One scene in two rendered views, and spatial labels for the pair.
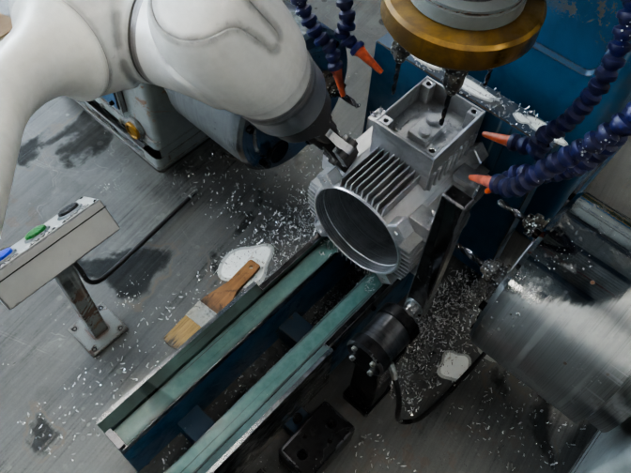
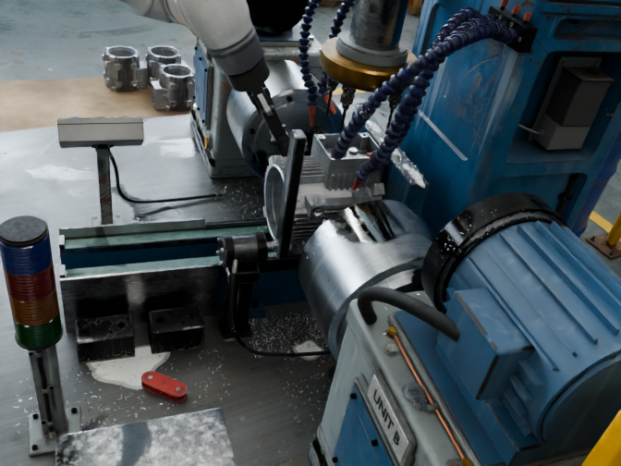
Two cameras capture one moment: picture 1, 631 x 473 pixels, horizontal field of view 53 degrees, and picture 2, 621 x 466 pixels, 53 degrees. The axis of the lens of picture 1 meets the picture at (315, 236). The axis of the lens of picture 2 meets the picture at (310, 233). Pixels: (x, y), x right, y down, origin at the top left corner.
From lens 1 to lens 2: 0.71 m
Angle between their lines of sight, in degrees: 27
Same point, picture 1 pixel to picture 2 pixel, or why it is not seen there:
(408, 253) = not seen: hidden behind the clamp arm
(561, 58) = (456, 149)
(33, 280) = (80, 134)
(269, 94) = (210, 20)
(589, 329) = (348, 257)
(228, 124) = (242, 124)
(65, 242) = (109, 127)
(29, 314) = (78, 202)
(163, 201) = (200, 190)
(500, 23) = (371, 62)
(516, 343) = (311, 267)
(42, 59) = not seen: outside the picture
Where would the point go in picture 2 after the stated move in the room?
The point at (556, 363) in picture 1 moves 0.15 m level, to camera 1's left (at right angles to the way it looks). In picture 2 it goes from (324, 281) to (249, 241)
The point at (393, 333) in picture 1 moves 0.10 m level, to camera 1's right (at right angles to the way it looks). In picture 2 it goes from (247, 241) to (293, 265)
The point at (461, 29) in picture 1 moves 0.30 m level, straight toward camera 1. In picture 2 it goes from (350, 59) to (209, 92)
